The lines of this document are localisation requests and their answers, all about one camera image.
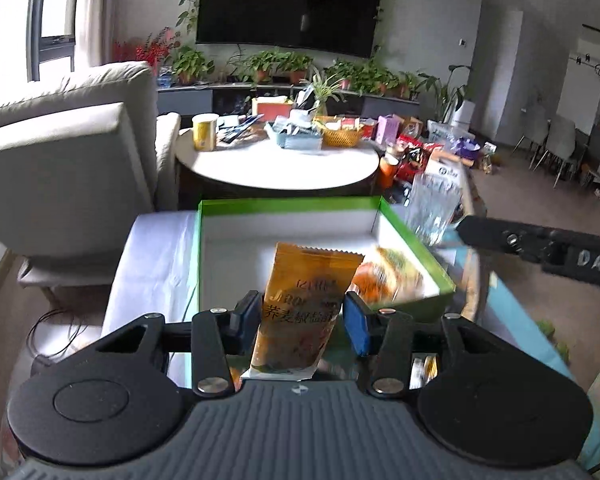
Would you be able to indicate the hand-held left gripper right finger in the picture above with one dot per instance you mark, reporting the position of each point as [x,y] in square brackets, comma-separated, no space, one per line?
[357,322]

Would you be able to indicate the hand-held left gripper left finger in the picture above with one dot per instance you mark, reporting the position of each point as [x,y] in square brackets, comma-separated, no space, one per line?
[252,320]

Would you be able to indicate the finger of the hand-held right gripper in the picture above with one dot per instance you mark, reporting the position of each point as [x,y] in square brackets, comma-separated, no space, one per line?
[495,237]

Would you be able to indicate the golden orange snack packet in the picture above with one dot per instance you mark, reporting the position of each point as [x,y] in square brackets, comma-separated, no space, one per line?
[300,300]

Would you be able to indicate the green cardboard box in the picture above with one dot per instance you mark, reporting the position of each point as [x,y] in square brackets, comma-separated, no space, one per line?
[290,230]

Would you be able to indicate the clear glass mug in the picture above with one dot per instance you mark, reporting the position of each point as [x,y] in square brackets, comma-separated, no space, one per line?
[430,205]

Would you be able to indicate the yellow striped small packet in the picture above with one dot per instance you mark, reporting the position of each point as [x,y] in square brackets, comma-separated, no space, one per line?
[424,372]

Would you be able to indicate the white carton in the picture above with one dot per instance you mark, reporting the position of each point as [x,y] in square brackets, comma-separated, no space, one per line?
[442,170]

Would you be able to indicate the teal printed table mat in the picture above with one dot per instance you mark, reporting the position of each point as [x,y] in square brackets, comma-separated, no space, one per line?
[525,320]

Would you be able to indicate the pile of colourful bags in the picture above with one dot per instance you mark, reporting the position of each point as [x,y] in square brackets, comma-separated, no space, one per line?
[430,145]

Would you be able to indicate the white tablecloth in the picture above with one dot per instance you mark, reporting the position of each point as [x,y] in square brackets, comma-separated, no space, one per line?
[150,270]

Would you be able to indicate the orange bottle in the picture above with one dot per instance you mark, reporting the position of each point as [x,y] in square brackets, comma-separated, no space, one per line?
[387,172]

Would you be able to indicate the white air purifier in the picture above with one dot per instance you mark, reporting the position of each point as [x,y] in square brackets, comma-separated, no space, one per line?
[464,115]

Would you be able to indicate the large-leaf floor plant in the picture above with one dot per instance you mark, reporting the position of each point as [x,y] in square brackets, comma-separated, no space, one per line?
[445,92]

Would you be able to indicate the round white table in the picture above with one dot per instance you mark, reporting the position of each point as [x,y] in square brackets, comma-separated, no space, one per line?
[280,165]

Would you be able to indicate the blue-grey plastic tray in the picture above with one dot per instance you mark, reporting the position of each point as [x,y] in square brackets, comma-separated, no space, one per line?
[297,142]

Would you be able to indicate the wicker basket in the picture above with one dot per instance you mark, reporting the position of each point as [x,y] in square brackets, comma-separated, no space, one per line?
[341,137]

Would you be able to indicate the yellow can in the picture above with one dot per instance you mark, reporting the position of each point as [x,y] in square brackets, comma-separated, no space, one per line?
[205,135]

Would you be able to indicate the row of green potted plants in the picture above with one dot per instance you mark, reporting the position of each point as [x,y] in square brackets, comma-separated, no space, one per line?
[370,77]

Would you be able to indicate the orange tissue box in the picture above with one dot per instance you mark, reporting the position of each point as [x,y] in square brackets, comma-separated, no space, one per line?
[272,109]

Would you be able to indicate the spider plant in vase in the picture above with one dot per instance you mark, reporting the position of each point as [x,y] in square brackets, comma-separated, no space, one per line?
[322,90]

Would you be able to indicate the grey armchair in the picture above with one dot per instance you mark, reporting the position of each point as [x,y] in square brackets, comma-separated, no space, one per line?
[65,170]

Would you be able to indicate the green potted plant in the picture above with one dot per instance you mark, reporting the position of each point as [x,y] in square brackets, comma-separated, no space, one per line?
[192,62]
[275,62]

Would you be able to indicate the red flower plant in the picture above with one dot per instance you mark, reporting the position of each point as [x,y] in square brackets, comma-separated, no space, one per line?
[147,52]

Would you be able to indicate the beige curtain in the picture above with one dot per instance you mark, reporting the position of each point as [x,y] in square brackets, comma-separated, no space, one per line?
[95,10]

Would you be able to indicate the dark framed window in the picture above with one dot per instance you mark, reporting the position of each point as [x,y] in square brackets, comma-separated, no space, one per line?
[55,10]

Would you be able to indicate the black wall television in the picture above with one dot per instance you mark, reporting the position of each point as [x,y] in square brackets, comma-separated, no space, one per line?
[290,5]

